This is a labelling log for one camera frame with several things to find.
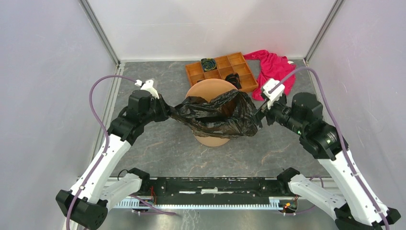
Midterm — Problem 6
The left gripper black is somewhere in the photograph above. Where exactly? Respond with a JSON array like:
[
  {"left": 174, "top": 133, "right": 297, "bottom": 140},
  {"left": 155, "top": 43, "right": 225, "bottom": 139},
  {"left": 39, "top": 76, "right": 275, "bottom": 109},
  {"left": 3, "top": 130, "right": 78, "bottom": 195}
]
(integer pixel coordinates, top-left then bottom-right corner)
[{"left": 141, "top": 93, "right": 175, "bottom": 125}]

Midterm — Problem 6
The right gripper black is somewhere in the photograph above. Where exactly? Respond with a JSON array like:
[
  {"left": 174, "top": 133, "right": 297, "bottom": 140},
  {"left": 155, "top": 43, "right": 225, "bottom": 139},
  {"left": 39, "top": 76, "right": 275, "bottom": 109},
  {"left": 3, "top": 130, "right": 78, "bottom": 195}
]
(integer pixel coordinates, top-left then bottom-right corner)
[{"left": 244, "top": 93, "right": 305, "bottom": 134}]

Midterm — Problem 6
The black trash bag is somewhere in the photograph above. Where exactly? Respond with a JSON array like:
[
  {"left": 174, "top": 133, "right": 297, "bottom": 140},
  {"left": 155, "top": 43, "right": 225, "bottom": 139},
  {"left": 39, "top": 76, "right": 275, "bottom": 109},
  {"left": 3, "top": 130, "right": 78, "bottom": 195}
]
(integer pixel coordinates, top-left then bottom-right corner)
[{"left": 170, "top": 90, "right": 258, "bottom": 139}]

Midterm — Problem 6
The orange plastic trash bin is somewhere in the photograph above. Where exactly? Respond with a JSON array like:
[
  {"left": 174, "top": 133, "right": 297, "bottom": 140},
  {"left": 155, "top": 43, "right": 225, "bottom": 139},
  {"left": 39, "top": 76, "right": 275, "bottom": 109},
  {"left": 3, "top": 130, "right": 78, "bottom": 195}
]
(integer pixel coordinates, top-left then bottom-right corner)
[{"left": 186, "top": 79, "right": 237, "bottom": 147}]

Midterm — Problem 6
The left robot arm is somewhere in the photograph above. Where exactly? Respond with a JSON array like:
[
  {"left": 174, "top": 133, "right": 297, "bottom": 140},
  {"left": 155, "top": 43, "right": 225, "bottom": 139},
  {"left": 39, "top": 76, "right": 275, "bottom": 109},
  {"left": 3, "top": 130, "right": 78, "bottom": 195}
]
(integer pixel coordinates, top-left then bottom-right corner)
[{"left": 56, "top": 90, "right": 170, "bottom": 230}]

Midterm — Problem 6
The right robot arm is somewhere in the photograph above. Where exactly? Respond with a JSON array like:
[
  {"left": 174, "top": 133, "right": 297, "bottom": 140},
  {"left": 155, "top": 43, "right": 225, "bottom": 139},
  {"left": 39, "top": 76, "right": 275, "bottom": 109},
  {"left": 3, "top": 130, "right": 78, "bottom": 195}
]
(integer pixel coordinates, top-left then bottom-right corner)
[{"left": 256, "top": 92, "right": 401, "bottom": 230}]

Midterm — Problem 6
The red cloth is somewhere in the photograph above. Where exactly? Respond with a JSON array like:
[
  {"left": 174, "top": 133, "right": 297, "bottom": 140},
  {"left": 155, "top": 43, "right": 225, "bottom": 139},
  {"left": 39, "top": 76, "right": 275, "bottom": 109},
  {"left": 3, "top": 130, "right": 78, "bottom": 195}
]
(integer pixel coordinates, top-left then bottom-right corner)
[{"left": 243, "top": 50, "right": 296, "bottom": 101}]

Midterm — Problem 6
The black rolled bag centre right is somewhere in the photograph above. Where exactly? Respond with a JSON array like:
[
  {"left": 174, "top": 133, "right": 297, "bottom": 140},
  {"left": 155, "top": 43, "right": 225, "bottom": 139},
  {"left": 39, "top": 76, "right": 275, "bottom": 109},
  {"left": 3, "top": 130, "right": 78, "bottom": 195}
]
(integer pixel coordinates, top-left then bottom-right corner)
[{"left": 225, "top": 73, "right": 242, "bottom": 90}]

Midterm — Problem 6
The orange compartment tray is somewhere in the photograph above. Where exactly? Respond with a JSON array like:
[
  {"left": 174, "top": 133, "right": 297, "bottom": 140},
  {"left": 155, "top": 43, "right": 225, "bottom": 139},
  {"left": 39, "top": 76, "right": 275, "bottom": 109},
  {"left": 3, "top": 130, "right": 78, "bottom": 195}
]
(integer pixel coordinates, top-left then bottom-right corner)
[{"left": 185, "top": 52, "right": 258, "bottom": 92}]

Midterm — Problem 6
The rolled bag with yellow-green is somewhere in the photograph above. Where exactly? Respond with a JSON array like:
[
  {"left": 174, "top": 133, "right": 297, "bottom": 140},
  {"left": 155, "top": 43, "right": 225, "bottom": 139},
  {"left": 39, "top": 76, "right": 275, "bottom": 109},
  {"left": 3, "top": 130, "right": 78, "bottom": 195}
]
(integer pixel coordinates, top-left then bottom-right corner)
[{"left": 200, "top": 58, "right": 217, "bottom": 72}]

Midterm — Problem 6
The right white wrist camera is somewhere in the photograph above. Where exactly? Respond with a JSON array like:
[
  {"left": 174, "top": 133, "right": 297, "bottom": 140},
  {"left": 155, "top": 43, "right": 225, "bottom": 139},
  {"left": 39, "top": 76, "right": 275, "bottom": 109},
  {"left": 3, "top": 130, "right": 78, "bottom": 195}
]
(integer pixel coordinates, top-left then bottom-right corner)
[{"left": 261, "top": 78, "right": 285, "bottom": 111}]

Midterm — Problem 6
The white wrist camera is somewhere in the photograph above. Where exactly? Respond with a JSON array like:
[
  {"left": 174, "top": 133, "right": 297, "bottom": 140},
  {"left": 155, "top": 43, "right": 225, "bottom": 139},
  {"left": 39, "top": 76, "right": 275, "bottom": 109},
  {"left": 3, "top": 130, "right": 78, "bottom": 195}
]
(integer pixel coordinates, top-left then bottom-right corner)
[
  {"left": 135, "top": 79, "right": 160, "bottom": 99},
  {"left": 261, "top": 78, "right": 285, "bottom": 111}
]

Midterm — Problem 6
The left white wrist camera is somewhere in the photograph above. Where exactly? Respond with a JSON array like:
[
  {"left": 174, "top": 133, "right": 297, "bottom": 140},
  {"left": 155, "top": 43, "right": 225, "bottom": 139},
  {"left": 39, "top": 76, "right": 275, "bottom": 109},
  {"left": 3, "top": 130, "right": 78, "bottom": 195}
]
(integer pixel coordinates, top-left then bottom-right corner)
[{"left": 135, "top": 79, "right": 160, "bottom": 99}]

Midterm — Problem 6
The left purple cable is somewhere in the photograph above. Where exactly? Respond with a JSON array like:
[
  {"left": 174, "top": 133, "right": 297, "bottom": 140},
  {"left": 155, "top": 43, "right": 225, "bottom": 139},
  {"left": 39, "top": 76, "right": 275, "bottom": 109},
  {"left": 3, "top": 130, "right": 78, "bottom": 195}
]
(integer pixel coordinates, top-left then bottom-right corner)
[{"left": 65, "top": 75, "right": 137, "bottom": 230}]

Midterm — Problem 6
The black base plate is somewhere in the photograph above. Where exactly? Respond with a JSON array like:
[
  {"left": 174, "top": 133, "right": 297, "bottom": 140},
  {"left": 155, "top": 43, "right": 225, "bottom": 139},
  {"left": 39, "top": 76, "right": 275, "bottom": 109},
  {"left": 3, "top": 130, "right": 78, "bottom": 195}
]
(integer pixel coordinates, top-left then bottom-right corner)
[{"left": 135, "top": 177, "right": 295, "bottom": 205}]

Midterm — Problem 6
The aluminium rail frame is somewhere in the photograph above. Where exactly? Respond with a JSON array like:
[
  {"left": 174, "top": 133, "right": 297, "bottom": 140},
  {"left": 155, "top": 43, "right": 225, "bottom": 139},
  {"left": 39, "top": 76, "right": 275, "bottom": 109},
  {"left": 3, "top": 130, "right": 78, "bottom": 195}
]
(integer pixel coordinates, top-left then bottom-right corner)
[{"left": 74, "top": 176, "right": 361, "bottom": 210}]

